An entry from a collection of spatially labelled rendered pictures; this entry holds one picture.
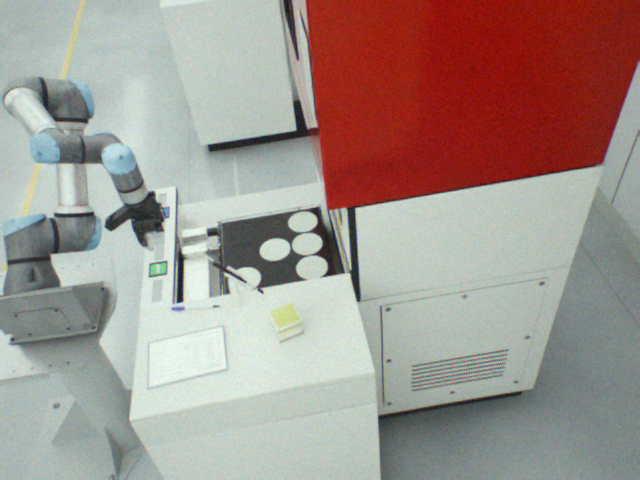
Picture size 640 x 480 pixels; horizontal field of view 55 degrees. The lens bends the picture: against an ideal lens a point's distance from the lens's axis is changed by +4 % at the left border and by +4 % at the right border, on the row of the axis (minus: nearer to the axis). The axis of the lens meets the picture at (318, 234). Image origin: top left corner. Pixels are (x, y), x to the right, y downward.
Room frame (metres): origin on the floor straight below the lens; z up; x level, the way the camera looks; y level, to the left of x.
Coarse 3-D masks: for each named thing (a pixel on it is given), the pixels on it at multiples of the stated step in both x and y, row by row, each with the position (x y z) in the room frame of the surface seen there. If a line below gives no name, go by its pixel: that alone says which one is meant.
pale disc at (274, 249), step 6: (270, 240) 1.40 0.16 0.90; (276, 240) 1.40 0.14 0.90; (282, 240) 1.39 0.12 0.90; (264, 246) 1.38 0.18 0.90; (270, 246) 1.37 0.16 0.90; (276, 246) 1.37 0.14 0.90; (282, 246) 1.37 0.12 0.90; (288, 246) 1.36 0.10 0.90; (264, 252) 1.35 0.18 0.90; (270, 252) 1.34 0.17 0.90; (276, 252) 1.34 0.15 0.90; (282, 252) 1.34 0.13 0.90; (288, 252) 1.33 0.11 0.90; (270, 258) 1.32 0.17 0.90; (276, 258) 1.31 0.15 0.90
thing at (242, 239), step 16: (224, 224) 1.51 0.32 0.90; (240, 224) 1.50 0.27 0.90; (256, 224) 1.49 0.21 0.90; (272, 224) 1.48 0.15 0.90; (320, 224) 1.45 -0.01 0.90; (224, 240) 1.43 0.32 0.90; (240, 240) 1.42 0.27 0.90; (256, 240) 1.41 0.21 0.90; (288, 240) 1.39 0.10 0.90; (224, 256) 1.35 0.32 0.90; (240, 256) 1.34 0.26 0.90; (256, 256) 1.33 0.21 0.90; (288, 256) 1.32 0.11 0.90; (304, 256) 1.31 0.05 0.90; (320, 256) 1.30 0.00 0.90; (272, 272) 1.26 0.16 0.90; (288, 272) 1.25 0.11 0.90; (224, 288) 1.21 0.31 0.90
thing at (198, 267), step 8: (200, 240) 1.46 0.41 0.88; (208, 240) 1.47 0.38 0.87; (184, 264) 1.36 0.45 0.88; (192, 264) 1.35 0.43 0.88; (200, 264) 1.35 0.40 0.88; (208, 264) 1.35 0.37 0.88; (184, 272) 1.32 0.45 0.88; (192, 272) 1.32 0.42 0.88; (200, 272) 1.31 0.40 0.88; (208, 272) 1.31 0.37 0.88; (184, 280) 1.29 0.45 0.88; (192, 280) 1.28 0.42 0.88; (200, 280) 1.28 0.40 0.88; (208, 280) 1.27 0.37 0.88; (184, 288) 1.25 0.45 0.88; (192, 288) 1.25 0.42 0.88; (200, 288) 1.24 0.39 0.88; (208, 288) 1.24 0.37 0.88; (184, 296) 1.22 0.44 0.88; (192, 296) 1.21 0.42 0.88; (200, 296) 1.21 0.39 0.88; (208, 296) 1.21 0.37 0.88
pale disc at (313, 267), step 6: (306, 258) 1.30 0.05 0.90; (312, 258) 1.29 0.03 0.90; (318, 258) 1.29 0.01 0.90; (300, 264) 1.27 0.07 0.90; (306, 264) 1.27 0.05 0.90; (312, 264) 1.27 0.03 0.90; (318, 264) 1.27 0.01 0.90; (324, 264) 1.26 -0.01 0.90; (300, 270) 1.25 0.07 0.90; (306, 270) 1.25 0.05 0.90; (312, 270) 1.24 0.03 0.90; (318, 270) 1.24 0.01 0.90; (324, 270) 1.24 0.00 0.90; (300, 276) 1.22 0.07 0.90; (306, 276) 1.22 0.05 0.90; (312, 276) 1.22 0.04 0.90; (318, 276) 1.21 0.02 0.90
